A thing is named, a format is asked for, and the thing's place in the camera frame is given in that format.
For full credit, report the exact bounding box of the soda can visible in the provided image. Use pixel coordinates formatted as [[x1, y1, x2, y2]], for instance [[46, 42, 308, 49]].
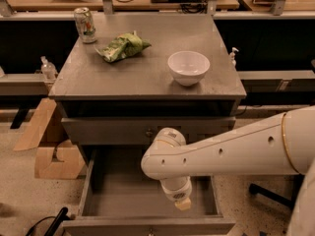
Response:
[[74, 7, 96, 43]]

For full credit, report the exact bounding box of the black office chair base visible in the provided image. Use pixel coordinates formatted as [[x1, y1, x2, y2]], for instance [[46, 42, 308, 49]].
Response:
[[249, 175, 304, 209]]

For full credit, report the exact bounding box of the white bowl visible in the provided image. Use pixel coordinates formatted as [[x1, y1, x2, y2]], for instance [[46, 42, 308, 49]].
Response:
[[167, 51, 211, 87]]

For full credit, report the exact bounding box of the clear sanitizer bottle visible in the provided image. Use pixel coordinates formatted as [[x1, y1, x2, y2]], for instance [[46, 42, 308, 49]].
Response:
[[40, 56, 57, 82]]

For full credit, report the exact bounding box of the grey drawer cabinet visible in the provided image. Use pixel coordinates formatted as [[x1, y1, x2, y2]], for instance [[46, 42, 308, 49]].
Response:
[[49, 13, 246, 160]]

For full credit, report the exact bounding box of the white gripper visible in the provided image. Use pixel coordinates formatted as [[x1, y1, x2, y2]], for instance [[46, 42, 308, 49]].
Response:
[[160, 176, 192, 211]]

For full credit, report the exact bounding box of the black cable on floor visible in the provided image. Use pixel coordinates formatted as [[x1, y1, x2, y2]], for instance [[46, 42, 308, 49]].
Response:
[[25, 206, 72, 236]]

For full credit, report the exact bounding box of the white pump bottle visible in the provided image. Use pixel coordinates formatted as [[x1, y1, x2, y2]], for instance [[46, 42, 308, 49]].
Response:
[[229, 47, 239, 66]]

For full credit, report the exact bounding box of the grey top drawer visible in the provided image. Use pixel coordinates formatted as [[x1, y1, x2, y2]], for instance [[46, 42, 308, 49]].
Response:
[[62, 117, 235, 146]]

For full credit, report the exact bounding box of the cardboard box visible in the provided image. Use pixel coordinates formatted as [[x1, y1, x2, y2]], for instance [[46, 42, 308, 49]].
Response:
[[14, 98, 85, 179]]

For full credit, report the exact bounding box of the grey drawer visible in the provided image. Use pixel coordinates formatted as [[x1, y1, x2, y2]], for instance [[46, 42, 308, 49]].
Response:
[[62, 117, 235, 146], [63, 148, 234, 236]]

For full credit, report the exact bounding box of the green chip bag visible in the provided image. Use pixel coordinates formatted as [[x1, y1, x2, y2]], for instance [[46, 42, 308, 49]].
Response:
[[94, 30, 151, 63]]

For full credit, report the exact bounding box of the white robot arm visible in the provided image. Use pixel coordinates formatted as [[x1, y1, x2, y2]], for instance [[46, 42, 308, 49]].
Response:
[[141, 106, 315, 236]]

